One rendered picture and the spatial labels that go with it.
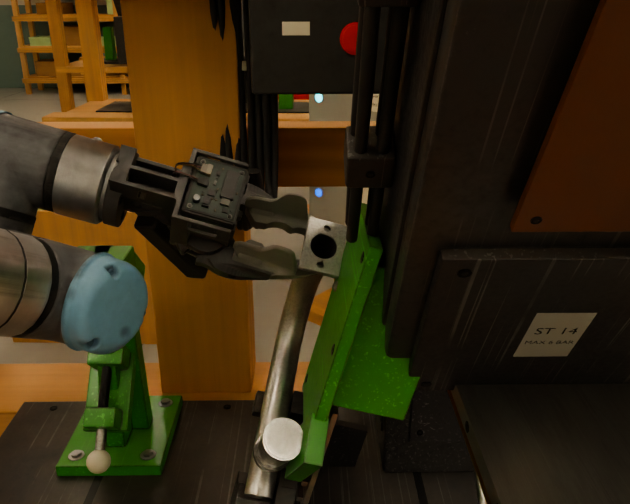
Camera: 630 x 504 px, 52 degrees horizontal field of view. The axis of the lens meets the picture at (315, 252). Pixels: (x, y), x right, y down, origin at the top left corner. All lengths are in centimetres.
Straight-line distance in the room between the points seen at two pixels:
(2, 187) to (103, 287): 16
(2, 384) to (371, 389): 71
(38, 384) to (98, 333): 63
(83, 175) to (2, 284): 16
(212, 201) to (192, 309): 41
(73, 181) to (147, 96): 30
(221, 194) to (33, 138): 17
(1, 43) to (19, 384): 1074
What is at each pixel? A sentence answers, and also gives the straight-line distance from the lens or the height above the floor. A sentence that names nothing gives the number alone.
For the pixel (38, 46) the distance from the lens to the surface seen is 1074.
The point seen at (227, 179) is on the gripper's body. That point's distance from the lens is 58.
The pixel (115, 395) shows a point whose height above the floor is 99.
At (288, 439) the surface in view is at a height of 109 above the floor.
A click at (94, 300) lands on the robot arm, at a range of 49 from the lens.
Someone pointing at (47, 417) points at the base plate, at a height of 90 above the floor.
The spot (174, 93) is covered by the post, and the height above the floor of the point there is 134.
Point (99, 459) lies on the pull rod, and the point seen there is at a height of 95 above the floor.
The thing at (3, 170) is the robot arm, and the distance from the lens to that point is 61.
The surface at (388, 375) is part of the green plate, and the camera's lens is 58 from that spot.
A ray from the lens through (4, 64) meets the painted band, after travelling 1178.
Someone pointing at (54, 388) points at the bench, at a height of 88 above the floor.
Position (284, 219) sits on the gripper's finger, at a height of 125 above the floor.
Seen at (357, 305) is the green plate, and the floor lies 122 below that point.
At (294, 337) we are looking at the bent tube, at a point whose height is 110.
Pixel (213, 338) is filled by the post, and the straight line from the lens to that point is 98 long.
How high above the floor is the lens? 146
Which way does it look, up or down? 22 degrees down
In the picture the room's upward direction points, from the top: straight up
